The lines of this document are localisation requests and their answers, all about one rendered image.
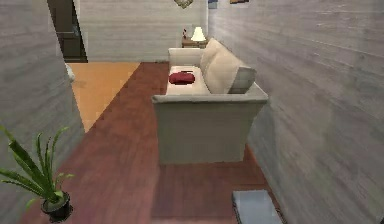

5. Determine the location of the white table lamp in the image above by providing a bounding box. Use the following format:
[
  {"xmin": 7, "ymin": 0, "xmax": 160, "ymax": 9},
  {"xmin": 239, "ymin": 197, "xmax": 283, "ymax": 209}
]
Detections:
[{"xmin": 190, "ymin": 26, "xmax": 207, "ymax": 43}]

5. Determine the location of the green house plant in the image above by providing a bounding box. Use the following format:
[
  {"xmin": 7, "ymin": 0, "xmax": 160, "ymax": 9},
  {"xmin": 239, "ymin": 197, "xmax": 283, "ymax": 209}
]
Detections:
[{"xmin": 0, "ymin": 125, "xmax": 76, "ymax": 224}]

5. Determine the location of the grey blue flat box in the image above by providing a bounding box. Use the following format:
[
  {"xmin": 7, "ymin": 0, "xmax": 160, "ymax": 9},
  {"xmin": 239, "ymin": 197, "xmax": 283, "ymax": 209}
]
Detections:
[{"xmin": 231, "ymin": 189, "xmax": 285, "ymax": 224}]

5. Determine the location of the red cushion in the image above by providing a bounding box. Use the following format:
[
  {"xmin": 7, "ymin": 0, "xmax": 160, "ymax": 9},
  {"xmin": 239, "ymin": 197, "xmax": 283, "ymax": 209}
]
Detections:
[{"xmin": 168, "ymin": 71, "xmax": 196, "ymax": 85}]

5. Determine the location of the dark room door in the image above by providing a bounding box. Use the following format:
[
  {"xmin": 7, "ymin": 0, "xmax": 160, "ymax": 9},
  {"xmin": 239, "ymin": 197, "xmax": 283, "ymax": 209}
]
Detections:
[{"xmin": 46, "ymin": 0, "xmax": 89, "ymax": 64}]

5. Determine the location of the gold wall ornament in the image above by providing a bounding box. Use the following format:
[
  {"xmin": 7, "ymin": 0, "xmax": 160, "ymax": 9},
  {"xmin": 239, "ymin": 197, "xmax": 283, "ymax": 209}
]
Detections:
[{"xmin": 173, "ymin": 0, "xmax": 195, "ymax": 10}]

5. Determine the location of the brown side table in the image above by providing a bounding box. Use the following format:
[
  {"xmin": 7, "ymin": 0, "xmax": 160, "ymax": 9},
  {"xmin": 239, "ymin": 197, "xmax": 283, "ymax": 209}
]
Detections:
[{"xmin": 181, "ymin": 36, "xmax": 210, "ymax": 50}]

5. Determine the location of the beige sofa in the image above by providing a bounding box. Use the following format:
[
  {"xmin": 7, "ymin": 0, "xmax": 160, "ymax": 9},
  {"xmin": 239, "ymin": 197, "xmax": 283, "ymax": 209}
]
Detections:
[{"xmin": 151, "ymin": 37, "xmax": 270, "ymax": 166}]

